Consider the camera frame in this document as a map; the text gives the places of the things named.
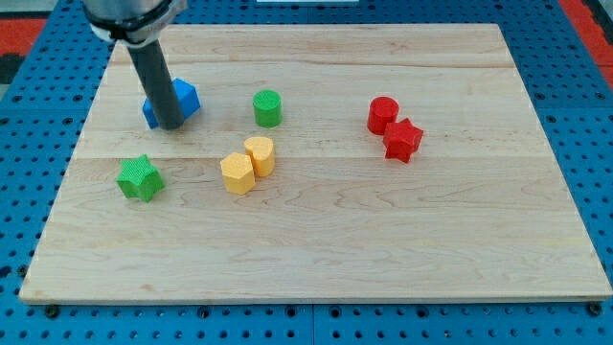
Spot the green star block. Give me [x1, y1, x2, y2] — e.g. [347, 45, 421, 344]
[116, 154, 165, 202]

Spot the wooden board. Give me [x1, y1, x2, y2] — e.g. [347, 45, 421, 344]
[20, 24, 612, 305]

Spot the red star block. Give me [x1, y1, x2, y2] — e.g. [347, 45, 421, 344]
[383, 118, 424, 164]

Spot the yellow hexagon block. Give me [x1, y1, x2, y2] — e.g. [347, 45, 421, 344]
[220, 152, 256, 195]

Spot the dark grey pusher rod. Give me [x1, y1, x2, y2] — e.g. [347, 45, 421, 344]
[128, 40, 184, 130]

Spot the red cylinder block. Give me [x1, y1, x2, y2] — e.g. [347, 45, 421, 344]
[367, 96, 399, 135]

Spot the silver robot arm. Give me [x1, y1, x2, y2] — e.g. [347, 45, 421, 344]
[82, 0, 188, 130]

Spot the yellow heart block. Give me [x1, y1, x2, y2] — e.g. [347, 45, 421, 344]
[243, 136, 276, 177]

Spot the green cylinder block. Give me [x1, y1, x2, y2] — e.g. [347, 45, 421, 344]
[252, 89, 283, 127]

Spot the blue block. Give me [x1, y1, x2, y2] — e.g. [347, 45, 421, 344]
[142, 78, 201, 129]

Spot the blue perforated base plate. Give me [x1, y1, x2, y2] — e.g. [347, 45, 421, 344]
[1, 1, 612, 344]

